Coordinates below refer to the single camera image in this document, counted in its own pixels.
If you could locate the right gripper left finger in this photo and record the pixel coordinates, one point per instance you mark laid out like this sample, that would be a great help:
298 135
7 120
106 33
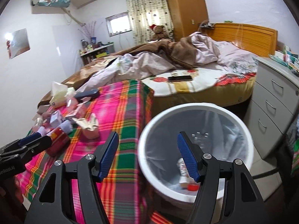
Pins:
104 155

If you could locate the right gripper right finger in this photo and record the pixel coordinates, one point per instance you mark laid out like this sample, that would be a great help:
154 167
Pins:
191 154

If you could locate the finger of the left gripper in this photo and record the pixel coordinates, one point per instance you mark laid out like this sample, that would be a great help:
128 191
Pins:
29 139
37 146

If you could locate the red cartoon drink can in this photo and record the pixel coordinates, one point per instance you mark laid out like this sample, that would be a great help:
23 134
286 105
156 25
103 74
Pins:
60 141

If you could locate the purple milk carton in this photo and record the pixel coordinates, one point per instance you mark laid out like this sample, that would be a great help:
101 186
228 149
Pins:
56 119

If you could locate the trash inside bin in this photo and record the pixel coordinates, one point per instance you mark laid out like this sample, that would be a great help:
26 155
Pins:
185 181

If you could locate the white round trash bin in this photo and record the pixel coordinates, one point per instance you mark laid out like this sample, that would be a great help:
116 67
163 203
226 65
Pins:
187 132

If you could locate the left hand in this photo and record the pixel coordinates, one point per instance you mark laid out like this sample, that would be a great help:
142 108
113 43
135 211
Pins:
12 209

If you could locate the crumpled white wrapper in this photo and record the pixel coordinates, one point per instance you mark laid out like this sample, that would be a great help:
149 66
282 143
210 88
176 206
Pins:
38 122

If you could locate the white foam fruit net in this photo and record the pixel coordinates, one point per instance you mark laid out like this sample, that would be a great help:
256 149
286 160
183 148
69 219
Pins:
66 127

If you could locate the pink plaid table cloth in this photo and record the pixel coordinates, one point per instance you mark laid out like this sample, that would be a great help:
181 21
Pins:
123 107

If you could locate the pink strawberry drink carton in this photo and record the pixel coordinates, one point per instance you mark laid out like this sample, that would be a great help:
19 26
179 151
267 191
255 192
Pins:
75 109

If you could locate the yellow tissue pack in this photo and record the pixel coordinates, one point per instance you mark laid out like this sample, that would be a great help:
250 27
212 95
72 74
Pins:
60 93

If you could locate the dark blue glasses case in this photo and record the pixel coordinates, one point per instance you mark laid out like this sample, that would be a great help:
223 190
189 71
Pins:
87 94

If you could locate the floral bed sheet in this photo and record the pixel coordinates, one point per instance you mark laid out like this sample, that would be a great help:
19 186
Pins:
201 79

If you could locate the black smartphone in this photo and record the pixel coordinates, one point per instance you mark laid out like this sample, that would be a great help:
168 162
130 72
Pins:
179 78

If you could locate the grey drawer nightstand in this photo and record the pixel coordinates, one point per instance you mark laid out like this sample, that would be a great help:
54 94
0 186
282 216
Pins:
273 105

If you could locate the white cluttered shelf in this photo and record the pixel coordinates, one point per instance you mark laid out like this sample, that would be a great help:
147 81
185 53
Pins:
89 54

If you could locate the pale pink duvet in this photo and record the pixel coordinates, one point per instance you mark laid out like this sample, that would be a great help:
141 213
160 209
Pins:
220 55

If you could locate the brown fleece blanket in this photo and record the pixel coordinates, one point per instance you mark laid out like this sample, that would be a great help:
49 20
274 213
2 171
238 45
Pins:
138 62

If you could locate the brown teddy bear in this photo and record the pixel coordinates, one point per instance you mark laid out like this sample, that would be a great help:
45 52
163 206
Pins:
159 33

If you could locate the vase with dried branches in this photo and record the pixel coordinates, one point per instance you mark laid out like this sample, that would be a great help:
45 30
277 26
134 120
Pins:
88 30

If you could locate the small window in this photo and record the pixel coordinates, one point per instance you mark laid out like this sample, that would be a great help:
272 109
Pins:
118 24

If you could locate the wooden bed headboard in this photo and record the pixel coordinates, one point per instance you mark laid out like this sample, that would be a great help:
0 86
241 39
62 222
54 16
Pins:
259 40

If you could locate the wooden wardrobe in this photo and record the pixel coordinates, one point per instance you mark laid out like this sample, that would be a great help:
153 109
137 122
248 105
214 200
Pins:
186 16

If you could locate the patterned window curtain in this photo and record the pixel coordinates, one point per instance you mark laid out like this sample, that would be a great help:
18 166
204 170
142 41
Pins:
145 13

